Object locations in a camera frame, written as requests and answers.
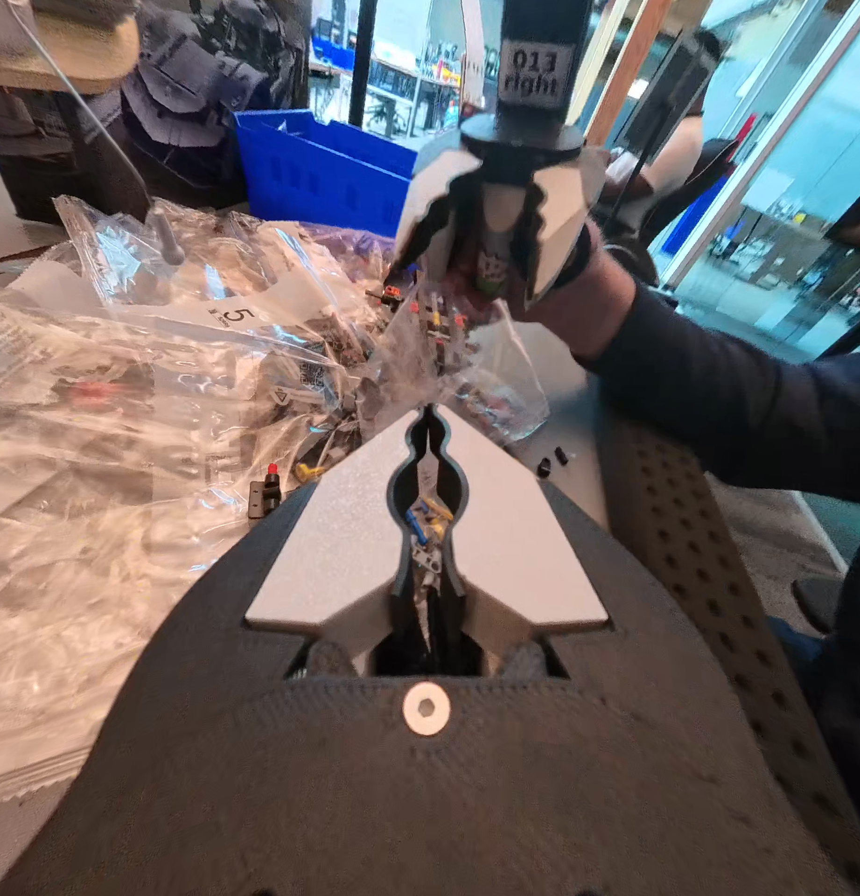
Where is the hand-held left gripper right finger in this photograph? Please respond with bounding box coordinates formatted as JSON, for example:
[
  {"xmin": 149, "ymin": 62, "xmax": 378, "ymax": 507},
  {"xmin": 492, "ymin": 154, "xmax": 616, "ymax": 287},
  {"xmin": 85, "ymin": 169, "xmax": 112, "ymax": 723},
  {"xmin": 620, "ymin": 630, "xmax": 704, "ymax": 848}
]
[{"xmin": 431, "ymin": 405, "xmax": 608, "ymax": 677}]

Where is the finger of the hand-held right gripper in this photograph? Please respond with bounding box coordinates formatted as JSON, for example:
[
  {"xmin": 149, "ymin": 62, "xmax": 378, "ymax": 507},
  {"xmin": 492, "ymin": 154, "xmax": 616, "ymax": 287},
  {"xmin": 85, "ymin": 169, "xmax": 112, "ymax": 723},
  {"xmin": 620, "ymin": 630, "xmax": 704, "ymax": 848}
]
[
  {"xmin": 395, "ymin": 147, "xmax": 483, "ymax": 275},
  {"xmin": 525, "ymin": 167, "xmax": 589, "ymax": 315}
]

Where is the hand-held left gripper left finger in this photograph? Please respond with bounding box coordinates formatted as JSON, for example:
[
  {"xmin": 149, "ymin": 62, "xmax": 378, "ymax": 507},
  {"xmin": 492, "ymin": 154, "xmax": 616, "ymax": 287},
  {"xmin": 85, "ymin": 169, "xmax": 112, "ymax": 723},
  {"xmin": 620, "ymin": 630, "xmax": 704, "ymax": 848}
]
[{"xmin": 246, "ymin": 406, "xmax": 431, "ymax": 677}]

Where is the clear bag of pieces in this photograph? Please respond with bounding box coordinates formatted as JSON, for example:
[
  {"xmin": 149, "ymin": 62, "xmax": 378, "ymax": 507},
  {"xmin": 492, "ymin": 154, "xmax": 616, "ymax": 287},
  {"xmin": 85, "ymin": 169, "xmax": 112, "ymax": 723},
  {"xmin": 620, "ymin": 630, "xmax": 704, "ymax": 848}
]
[{"xmin": 290, "ymin": 279, "xmax": 550, "ymax": 630}]

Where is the clear bag of lego wheels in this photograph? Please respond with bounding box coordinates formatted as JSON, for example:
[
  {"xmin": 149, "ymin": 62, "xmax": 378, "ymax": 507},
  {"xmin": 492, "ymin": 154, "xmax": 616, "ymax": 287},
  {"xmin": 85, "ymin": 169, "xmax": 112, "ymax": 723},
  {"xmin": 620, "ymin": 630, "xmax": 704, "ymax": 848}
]
[{"xmin": 0, "ymin": 378, "xmax": 319, "ymax": 805}]

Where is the person's right forearm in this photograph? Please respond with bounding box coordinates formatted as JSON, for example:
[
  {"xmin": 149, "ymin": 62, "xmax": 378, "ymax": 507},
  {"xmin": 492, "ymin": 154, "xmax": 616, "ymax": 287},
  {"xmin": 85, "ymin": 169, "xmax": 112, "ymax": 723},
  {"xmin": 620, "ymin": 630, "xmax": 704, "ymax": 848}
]
[{"xmin": 576, "ymin": 284, "xmax": 860, "ymax": 507}]

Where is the grey lego chassis assembly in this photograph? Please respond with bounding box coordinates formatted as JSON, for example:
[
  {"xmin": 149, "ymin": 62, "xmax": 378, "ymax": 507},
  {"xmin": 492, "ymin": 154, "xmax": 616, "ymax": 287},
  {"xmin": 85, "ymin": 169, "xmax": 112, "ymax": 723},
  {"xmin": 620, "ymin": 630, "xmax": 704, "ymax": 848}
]
[{"xmin": 367, "ymin": 284, "xmax": 474, "ymax": 370}]

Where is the black lego set box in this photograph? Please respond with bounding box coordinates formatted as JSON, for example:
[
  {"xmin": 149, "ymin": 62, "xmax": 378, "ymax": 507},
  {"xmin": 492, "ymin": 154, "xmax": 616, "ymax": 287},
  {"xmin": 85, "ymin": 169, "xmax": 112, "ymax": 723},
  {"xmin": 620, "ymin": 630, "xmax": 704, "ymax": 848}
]
[{"xmin": 0, "ymin": 0, "xmax": 313, "ymax": 225}]

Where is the person's right hand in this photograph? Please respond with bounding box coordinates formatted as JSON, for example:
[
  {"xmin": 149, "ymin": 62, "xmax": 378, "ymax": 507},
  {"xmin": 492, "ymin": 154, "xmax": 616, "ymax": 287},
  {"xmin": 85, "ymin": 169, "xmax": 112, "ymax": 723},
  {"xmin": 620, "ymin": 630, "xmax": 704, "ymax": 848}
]
[{"xmin": 465, "ymin": 228, "xmax": 638, "ymax": 361}]

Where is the brown cardboard sheet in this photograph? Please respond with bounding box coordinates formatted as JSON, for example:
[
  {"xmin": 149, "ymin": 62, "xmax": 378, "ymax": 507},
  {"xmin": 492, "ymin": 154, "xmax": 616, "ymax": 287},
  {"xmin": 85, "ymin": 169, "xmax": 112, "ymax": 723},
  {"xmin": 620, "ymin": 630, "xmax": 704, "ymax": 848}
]
[{"xmin": 460, "ymin": 0, "xmax": 488, "ymax": 114}]

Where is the blue plastic bin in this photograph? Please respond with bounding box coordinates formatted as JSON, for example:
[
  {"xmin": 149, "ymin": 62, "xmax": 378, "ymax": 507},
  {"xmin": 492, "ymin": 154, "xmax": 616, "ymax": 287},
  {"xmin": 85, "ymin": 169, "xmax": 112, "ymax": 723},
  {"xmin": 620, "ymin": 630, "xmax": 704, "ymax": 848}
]
[{"xmin": 232, "ymin": 108, "xmax": 419, "ymax": 240}]

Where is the black office chair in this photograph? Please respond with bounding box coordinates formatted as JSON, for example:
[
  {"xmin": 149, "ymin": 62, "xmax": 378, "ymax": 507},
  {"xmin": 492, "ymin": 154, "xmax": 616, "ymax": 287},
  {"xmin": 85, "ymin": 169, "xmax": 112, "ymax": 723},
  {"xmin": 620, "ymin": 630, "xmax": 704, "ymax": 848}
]
[{"xmin": 603, "ymin": 135, "xmax": 742, "ymax": 287}]

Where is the black panel on stand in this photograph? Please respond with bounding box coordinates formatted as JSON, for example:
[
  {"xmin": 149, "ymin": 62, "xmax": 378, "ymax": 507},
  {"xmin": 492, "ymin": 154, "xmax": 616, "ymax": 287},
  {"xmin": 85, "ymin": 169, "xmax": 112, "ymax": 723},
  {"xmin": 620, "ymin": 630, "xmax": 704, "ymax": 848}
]
[{"xmin": 623, "ymin": 27, "xmax": 720, "ymax": 170}]

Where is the dark perforated panel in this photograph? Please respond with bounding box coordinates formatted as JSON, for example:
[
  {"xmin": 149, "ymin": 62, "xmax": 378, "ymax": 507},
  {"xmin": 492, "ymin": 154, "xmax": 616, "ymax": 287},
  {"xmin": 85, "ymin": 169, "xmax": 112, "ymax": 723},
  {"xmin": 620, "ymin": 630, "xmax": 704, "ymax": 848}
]
[{"xmin": 599, "ymin": 419, "xmax": 860, "ymax": 874}]

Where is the clear bag with white label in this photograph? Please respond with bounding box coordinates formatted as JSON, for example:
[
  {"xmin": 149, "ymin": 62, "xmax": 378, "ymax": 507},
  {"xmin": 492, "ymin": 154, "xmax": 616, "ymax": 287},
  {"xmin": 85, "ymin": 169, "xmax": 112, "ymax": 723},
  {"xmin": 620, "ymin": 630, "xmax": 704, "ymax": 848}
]
[{"xmin": 0, "ymin": 196, "xmax": 401, "ymax": 419}]

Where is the beige book stand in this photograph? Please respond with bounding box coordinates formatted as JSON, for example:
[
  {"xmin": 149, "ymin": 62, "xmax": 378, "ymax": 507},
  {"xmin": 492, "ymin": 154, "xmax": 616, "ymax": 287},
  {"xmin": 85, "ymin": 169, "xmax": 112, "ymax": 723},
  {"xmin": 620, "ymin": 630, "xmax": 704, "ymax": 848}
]
[{"xmin": 0, "ymin": 0, "xmax": 140, "ymax": 95}]

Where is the black vertical post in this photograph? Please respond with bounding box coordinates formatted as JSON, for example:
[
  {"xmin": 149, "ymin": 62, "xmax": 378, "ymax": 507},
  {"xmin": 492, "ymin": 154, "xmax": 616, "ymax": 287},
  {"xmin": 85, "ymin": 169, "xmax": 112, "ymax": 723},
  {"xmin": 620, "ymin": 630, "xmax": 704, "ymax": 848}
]
[{"xmin": 347, "ymin": 0, "xmax": 382, "ymax": 131}]

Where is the white wire page holder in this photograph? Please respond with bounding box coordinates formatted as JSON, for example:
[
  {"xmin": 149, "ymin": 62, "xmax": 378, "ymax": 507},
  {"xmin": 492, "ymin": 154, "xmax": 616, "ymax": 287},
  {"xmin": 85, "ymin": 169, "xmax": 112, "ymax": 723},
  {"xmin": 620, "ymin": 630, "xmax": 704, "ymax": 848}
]
[{"xmin": 4, "ymin": 0, "xmax": 186, "ymax": 265}]

